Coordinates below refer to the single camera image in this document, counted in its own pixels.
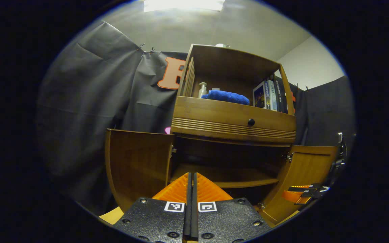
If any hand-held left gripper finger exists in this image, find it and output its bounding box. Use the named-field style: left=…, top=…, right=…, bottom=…
left=191, top=172, right=272, bottom=243
left=113, top=172, right=192, bottom=243

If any black backdrop cloth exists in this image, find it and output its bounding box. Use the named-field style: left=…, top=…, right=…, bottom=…
left=36, top=20, right=356, bottom=216

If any wooden cabinet door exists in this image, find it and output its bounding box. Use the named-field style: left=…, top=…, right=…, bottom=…
left=104, top=128, right=176, bottom=213
left=259, top=145, right=339, bottom=226

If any pale spine book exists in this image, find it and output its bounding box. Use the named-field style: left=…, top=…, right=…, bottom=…
left=267, top=79, right=278, bottom=112

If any blue folded towel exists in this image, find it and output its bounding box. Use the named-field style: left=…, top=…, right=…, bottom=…
left=201, top=89, right=250, bottom=106

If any wooden inner cabinet shelf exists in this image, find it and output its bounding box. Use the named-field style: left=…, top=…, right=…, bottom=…
left=170, top=164, right=280, bottom=189

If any picture cover book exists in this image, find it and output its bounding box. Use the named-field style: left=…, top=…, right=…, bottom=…
left=253, top=81, right=271, bottom=109

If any wooden cabinet drawer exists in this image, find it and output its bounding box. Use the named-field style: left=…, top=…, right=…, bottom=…
left=171, top=96, right=297, bottom=144

